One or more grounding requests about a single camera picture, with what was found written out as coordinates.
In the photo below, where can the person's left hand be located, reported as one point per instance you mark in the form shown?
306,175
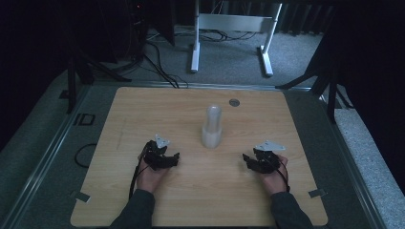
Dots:
149,178

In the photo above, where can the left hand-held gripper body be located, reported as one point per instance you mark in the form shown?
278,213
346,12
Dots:
157,156

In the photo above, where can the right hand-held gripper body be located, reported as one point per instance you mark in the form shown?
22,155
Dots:
267,159

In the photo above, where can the person's right hand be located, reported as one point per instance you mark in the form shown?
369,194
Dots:
273,183

